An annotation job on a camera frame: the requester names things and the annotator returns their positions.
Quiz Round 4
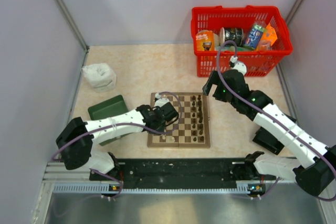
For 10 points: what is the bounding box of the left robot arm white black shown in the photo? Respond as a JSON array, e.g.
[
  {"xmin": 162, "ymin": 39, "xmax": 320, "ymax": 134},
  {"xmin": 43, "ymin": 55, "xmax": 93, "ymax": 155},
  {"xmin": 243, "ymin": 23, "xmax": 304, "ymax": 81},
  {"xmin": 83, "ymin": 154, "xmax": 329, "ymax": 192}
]
[{"xmin": 56, "ymin": 98, "xmax": 179, "ymax": 180}]

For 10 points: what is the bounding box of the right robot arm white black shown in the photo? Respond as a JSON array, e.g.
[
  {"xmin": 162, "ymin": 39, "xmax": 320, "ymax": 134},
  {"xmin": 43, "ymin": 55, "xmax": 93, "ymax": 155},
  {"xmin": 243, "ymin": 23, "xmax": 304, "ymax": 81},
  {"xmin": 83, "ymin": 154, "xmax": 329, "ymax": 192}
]
[{"xmin": 203, "ymin": 67, "xmax": 335, "ymax": 200}]

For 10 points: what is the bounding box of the wooden chess board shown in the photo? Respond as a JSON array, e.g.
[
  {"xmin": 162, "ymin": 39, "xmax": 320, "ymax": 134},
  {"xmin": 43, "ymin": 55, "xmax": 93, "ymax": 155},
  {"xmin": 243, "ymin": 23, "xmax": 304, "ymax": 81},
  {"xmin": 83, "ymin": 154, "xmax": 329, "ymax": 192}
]
[{"xmin": 147, "ymin": 92, "xmax": 211, "ymax": 148}]

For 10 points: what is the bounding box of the red plastic basket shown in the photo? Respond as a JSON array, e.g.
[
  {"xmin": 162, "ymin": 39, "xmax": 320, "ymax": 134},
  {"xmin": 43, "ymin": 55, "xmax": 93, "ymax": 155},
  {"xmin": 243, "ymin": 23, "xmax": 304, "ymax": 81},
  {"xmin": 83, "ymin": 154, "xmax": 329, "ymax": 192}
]
[{"xmin": 191, "ymin": 6, "xmax": 293, "ymax": 77}]

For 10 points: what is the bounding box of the orange razor package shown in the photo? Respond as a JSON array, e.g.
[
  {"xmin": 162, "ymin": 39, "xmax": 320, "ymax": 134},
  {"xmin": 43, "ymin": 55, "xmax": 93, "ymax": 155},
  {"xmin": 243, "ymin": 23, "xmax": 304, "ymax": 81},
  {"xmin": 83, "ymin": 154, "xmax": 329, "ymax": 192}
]
[{"xmin": 195, "ymin": 30, "xmax": 214, "ymax": 51}]

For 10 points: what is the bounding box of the blue snack bag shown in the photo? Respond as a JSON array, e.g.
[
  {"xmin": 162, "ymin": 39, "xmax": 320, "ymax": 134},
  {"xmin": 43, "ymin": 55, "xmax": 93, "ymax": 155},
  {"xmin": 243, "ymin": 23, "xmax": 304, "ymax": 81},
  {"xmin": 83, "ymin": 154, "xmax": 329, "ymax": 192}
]
[{"xmin": 242, "ymin": 22, "xmax": 266, "ymax": 50}]

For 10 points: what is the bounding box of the green plastic tray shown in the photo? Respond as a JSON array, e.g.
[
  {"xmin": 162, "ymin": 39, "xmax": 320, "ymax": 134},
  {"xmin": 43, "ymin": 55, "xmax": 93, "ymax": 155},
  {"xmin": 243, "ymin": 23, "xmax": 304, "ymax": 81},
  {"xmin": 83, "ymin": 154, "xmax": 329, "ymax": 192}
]
[{"xmin": 87, "ymin": 94, "xmax": 132, "ymax": 146}]

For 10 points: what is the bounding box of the black cup noodle container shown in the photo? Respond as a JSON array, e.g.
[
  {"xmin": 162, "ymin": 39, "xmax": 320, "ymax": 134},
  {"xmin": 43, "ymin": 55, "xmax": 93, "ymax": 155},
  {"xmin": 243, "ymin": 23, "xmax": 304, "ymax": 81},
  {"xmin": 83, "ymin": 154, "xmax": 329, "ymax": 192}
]
[{"xmin": 219, "ymin": 27, "xmax": 244, "ymax": 46}]

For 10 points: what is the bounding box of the orange snack package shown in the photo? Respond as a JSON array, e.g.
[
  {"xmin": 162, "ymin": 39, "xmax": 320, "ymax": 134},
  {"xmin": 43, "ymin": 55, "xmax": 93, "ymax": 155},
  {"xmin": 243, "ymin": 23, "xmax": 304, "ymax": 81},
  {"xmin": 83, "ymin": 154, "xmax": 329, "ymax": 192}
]
[{"xmin": 257, "ymin": 23, "xmax": 278, "ymax": 51}]

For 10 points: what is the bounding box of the black plastic tray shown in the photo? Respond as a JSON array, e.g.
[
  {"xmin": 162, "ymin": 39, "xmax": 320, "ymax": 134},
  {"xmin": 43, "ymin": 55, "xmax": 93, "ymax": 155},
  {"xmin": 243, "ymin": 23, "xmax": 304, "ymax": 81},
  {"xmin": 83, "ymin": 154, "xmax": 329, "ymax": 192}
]
[{"xmin": 253, "ymin": 127, "xmax": 284, "ymax": 155}]

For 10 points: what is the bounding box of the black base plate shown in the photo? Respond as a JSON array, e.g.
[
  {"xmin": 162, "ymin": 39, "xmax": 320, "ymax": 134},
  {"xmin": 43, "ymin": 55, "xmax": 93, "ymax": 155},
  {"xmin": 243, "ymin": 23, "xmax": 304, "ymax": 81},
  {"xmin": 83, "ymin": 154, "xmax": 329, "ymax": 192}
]
[{"xmin": 89, "ymin": 157, "xmax": 268, "ymax": 189}]

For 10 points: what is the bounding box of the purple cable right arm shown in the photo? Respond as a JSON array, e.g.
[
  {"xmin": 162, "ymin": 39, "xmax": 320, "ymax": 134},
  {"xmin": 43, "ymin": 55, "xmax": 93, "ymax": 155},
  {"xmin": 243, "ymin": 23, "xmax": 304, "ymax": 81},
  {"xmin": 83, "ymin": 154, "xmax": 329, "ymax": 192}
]
[{"xmin": 216, "ymin": 40, "xmax": 336, "ymax": 202}]

